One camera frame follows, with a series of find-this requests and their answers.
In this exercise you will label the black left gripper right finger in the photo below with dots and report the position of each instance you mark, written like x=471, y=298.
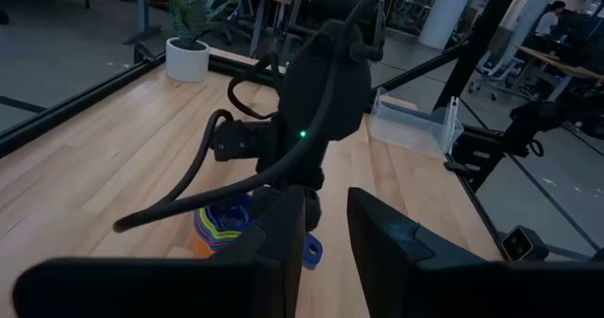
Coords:
x=424, y=285

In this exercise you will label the yellow measuring cup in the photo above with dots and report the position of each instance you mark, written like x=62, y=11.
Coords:
x=217, y=229

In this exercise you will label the background wooden desk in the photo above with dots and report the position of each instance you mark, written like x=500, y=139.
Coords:
x=566, y=68

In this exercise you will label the blue measuring cup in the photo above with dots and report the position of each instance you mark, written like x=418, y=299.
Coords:
x=217, y=244

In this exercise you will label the clear plastic basket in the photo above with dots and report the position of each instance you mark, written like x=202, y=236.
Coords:
x=410, y=129

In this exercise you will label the green measuring cup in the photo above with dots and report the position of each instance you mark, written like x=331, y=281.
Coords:
x=217, y=224

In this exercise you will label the white round pillar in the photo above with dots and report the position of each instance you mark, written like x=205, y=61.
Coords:
x=446, y=11

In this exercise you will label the person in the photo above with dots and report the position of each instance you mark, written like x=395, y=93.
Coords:
x=547, y=23

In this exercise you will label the white office chair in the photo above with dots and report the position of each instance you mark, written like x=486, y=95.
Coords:
x=495, y=72

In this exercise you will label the small indigo measuring cup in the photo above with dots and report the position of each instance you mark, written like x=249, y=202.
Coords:
x=313, y=256

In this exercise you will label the teal measuring cup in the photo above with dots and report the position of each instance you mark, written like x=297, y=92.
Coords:
x=217, y=234

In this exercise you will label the snake plant in white pot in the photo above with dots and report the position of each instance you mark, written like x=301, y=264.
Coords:
x=186, y=63

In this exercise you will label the orange measuring cup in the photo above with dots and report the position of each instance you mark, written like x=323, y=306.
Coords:
x=202, y=251

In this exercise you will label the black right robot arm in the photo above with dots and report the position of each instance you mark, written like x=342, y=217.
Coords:
x=325, y=82

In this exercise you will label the red measuring cup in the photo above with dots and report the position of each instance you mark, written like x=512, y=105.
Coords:
x=217, y=239

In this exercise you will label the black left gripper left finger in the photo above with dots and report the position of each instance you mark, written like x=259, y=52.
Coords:
x=189, y=289

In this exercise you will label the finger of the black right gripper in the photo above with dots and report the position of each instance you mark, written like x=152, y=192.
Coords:
x=313, y=209
x=265, y=200

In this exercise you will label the black table-level camera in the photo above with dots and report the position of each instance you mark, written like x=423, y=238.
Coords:
x=519, y=242

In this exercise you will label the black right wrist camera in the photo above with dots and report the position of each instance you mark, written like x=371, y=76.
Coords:
x=236, y=141

